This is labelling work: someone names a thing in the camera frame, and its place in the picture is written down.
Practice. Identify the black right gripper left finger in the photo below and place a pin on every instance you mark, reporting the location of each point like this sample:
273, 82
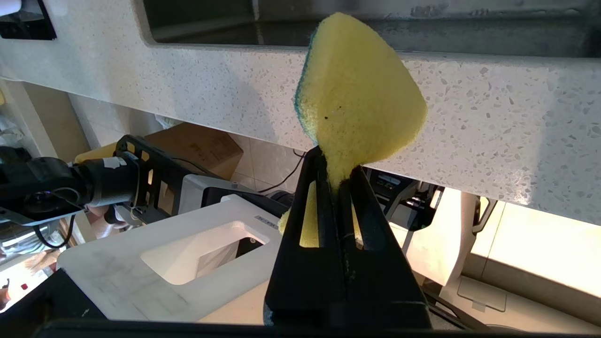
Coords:
305, 291

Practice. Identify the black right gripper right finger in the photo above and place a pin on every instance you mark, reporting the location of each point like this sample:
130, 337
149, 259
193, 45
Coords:
389, 291

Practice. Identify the yellow green sponge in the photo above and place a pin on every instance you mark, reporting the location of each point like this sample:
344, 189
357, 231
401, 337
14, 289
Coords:
361, 89

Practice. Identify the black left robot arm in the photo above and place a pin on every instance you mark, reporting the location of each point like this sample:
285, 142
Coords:
56, 185

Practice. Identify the stainless steel sink basin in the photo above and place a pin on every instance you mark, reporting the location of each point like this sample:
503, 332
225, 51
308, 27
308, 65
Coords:
469, 33

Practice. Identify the white robot torso column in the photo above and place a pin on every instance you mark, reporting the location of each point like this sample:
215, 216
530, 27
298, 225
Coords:
441, 239

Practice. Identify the white counter cabinet front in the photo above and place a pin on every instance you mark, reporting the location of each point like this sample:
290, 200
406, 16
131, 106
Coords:
540, 267

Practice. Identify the brown box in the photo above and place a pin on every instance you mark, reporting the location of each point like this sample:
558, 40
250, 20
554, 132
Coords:
202, 148

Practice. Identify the yellow cardboard box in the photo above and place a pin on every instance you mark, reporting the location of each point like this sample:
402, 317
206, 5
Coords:
96, 152

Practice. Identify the black glass cooktop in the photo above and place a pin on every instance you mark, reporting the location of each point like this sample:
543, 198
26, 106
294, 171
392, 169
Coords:
28, 26

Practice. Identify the black metal base frame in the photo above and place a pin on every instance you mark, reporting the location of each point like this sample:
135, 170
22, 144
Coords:
159, 178

